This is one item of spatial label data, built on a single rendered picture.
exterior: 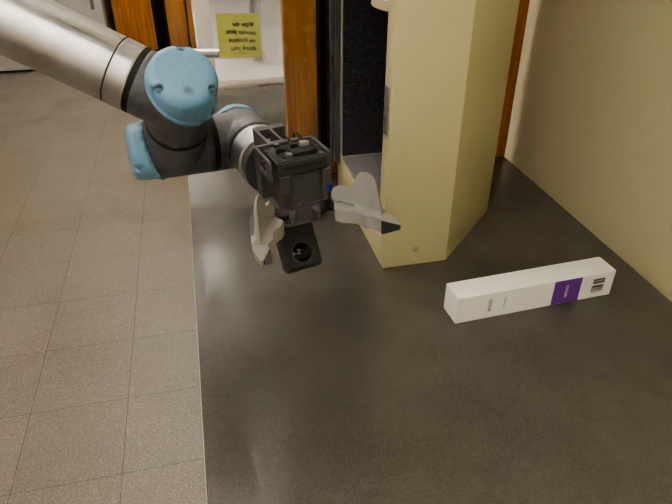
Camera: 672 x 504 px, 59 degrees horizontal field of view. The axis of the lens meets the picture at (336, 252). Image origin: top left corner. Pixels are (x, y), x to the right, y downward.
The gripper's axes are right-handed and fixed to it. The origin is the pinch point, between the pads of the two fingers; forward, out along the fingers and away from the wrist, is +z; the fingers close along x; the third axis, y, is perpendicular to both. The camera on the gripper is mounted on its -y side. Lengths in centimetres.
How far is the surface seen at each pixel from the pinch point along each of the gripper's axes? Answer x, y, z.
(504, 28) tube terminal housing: 42, 12, -30
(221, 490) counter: -16.0, -22.5, 4.2
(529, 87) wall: 68, -7, -53
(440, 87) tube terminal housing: 26.5, 6.8, -23.0
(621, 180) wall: 62, -14, -19
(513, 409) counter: 19.1, -23.5, 7.7
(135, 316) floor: -20, -110, -160
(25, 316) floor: -59, -109, -177
